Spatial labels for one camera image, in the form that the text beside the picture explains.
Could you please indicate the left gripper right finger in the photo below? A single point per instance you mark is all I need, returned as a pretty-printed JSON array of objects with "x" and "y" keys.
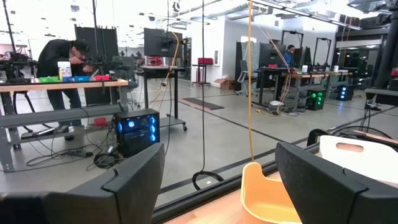
[{"x": 326, "y": 193}]

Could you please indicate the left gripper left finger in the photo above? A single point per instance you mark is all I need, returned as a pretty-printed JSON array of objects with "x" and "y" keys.
[{"x": 124, "y": 193}]

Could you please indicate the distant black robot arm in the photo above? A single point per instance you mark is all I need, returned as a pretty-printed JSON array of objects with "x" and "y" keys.
[
  {"x": 105, "y": 64},
  {"x": 15, "y": 65}
]

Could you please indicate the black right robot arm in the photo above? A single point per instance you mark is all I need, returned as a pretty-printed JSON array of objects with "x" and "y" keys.
[{"x": 387, "y": 56}]

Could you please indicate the white plastic bin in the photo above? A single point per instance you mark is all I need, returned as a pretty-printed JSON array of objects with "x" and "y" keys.
[{"x": 373, "y": 161}]

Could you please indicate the black power strip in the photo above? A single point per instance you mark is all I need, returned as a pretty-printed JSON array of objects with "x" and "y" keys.
[{"x": 80, "y": 153}]

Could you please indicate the computer tower blue lights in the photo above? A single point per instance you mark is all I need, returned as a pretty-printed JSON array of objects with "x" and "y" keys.
[{"x": 136, "y": 130}]

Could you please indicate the yellow plastic bin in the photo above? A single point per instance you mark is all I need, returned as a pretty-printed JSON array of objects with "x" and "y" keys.
[{"x": 258, "y": 193}]

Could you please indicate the orange floor object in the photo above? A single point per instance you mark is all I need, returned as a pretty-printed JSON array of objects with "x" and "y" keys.
[{"x": 100, "y": 121}]

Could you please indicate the computer tower green lights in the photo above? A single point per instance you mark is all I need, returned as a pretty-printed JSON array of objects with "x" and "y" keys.
[{"x": 316, "y": 99}]

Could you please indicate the grey workbench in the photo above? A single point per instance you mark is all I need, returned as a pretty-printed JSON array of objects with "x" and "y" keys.
[{"x": 59, "y": 115}]

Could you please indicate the small computer blue lights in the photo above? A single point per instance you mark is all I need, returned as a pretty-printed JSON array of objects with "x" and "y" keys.
[{"x": 345, "y": 92}]

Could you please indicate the red tray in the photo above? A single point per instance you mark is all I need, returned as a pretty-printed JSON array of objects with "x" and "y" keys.
[{"x": 102, "y": 77}]

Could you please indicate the distant wooden workbench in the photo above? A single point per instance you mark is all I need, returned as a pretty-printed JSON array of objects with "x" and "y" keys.
[{"x": 317, "y": 75}]

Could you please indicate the dark floor mat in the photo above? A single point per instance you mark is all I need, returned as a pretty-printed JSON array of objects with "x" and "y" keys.
[{"x": 203, "y": 103}]

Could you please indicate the blue tray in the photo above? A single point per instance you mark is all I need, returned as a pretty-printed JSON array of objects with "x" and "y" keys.
[{"x": 76, "y": 79}]

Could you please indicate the grey office chair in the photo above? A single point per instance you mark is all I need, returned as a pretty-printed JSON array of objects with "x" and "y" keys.
[
  {"x": 247, "y": 76},
  {"x": 124, "y": 68}
]

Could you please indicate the black monitor cart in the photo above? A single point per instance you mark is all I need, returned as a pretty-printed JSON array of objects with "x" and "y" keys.
[{"x": 161, "y": 71}]

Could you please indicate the green tray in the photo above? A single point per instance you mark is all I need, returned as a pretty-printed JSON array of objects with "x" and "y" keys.
[{"x": 48, "y": 79}]

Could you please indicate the distant wipes canister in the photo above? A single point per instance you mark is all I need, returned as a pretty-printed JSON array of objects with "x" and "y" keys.
[{"x": 64, "y": 70}]

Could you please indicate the person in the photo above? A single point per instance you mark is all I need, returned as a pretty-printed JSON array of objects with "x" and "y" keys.
[
  {"x": 289, "y": 56},
  {"x": 56, "y": 56}
]

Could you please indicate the open cardboard box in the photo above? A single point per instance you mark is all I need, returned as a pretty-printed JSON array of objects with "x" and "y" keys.
[{"x": 224, "y": 84}]

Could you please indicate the black partition panel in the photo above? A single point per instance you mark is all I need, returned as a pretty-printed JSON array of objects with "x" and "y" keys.
[{"x": 107, "y": 40}]

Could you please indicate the dark flat screen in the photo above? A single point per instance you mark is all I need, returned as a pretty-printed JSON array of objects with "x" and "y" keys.
[{"x": 161, "y": 43}]

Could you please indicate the red storage bin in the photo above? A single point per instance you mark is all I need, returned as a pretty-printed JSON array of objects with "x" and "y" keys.
[{"x": 205, "y": 61}]

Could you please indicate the clear plastic sheet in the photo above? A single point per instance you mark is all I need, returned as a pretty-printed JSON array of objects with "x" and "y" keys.
[{"x": 249, "y": 53}]

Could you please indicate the black tripod frame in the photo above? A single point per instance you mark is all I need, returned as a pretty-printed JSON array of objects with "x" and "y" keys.
[
  {"x": 292, "y": 32},
  {"x": 323, "y": 39}
]

